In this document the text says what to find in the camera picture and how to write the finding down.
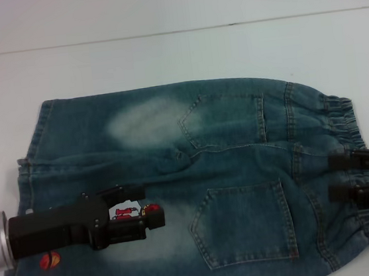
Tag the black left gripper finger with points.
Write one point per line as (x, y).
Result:
(134, 227)
(125, 193)

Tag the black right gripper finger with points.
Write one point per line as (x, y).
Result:
(357, 160)
(361, 195)

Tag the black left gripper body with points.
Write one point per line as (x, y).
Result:
(48, 231)

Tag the blue denim shorts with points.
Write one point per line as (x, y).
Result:
(235, 172)

